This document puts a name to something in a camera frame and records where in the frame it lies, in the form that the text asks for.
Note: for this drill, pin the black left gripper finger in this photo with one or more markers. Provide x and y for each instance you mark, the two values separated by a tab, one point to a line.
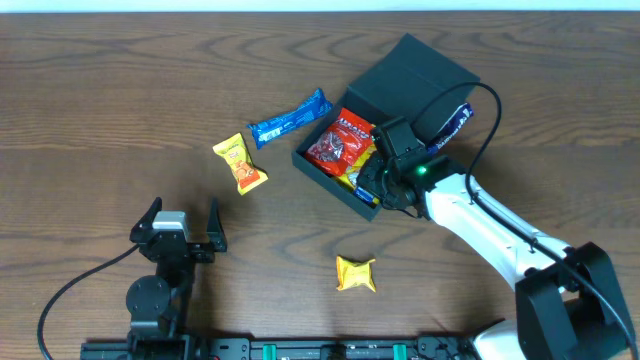
145	223
214	229

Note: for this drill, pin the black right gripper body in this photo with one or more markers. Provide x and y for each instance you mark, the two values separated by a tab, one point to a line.
381	180

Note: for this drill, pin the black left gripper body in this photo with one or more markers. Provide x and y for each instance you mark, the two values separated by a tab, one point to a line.
201	249

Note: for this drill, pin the small blue box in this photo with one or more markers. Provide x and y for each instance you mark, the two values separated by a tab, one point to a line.
366	196

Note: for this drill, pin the yellow candy bag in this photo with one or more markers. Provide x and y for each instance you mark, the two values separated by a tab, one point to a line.
348	179

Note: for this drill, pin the red Hacks candy bag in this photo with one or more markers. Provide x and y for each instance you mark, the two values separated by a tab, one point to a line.
341	144

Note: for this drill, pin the purple Dairy Milk chocolate bar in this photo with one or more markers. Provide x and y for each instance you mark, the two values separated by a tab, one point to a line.
452	126

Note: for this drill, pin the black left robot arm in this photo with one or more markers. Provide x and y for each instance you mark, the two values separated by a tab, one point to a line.
159	303

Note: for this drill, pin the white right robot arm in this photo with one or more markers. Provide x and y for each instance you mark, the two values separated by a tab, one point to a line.
569	303

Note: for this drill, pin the blue Oreo cookie pack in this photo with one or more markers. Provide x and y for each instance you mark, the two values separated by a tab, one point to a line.
311	109

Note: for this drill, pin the yellow orange snack packet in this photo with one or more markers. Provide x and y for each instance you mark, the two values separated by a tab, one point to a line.
235	153

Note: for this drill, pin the dark green open box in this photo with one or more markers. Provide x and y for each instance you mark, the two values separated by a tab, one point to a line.
413	81

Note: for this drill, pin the small yellow crumpled packet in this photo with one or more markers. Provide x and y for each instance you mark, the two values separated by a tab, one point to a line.
352	274

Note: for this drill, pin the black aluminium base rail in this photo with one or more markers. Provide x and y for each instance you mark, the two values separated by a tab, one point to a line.
421	348

